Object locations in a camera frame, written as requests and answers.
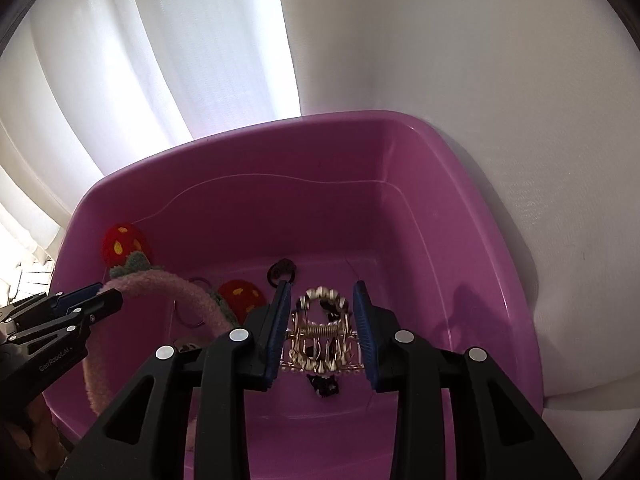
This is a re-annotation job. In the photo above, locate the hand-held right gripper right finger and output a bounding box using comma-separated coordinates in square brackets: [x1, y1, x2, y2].
[352, 280, 583, 480]

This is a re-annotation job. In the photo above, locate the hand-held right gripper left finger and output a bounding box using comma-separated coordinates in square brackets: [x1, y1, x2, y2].
[55, 280, 293, 480]

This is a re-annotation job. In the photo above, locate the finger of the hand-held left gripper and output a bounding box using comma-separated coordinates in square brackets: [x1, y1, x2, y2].
[0, 282, 106, 333]
[10, 288, 124, 347]

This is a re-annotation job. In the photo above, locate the pearl hair claw clip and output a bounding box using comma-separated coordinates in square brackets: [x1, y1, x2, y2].
[281, 286, 363, 378]

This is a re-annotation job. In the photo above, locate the dark round hair tie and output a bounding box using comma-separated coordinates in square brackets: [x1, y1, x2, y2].
[266, 258, 297, 288]

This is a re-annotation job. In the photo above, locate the pink fluffy strawberry headband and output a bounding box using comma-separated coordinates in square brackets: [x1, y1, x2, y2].
[84, 222, 268, 453]

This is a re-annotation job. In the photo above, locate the black hair claw clip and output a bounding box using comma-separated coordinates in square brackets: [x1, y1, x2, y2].
[306, 372, 341, 400]

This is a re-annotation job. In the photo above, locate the purple plastic basin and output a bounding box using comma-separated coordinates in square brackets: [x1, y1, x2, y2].
[42, 110, 546, 480]

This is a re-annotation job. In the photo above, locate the person's left hand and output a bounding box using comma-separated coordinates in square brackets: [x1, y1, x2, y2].
[7, 400, 68, 476]

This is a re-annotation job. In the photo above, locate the white black-checked blanket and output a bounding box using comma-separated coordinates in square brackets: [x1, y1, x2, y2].
[0, 255, 56, 306]

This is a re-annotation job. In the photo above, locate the white curtain with beige hem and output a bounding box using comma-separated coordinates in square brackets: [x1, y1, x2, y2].
[0, 110, 96, 261]

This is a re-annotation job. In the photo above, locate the sheer white curtain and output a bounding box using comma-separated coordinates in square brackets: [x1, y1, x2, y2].
[27, 0, 303, 196]

